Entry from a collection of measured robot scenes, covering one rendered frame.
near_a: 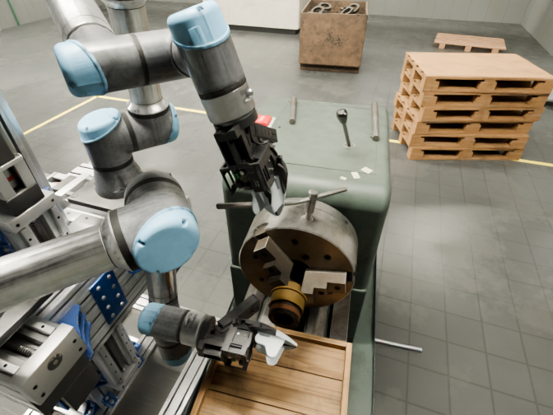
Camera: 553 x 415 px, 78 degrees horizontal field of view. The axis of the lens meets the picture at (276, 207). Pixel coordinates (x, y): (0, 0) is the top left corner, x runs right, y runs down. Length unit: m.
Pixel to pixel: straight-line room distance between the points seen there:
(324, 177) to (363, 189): 0.11
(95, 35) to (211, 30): 0.18
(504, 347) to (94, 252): 2.16
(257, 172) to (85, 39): 0.30
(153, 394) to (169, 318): 0.97
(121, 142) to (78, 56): 0.52
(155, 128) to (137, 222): 0.49
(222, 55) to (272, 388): 0.78
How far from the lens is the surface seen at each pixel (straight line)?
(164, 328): 0.84
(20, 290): 0.68
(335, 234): 0.85
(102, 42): 0.58
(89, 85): 0.57
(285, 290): 0.84
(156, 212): 0.61
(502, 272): 2.78
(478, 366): 2.25
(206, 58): 0.50
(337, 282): 0.87
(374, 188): 0.95
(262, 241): 0.85
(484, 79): 3.56
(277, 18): 8.21
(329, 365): 1.02
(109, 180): 1.11
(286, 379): 0.99
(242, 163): 0.53
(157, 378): 1.81
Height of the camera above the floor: 1.79
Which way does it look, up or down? 40 degrees down
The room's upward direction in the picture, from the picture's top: straight up
